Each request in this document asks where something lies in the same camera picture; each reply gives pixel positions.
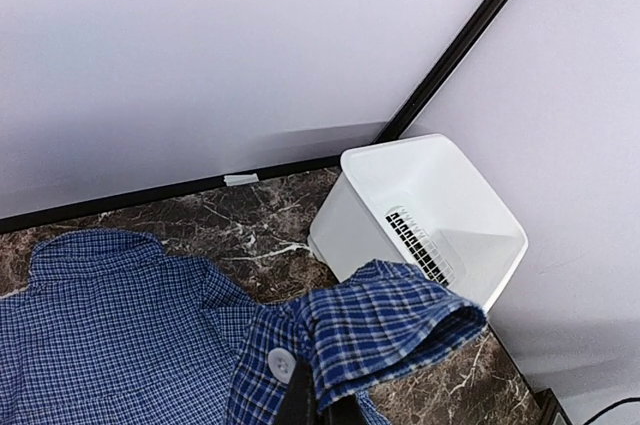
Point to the white plastic basket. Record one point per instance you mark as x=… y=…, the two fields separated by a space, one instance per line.
x=421 y=201

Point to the blue checked long sleeve shirt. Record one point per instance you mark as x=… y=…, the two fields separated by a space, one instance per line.
x=113 y=330

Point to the right black frame post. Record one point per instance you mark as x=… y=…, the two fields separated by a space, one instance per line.
x=444 y=67

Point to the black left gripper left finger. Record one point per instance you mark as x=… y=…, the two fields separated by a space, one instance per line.
x=299 y=402

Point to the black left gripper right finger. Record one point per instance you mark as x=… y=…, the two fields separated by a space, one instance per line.
x=345 y=411

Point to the white tape piece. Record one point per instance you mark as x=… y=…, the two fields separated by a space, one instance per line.
x=240 y=179

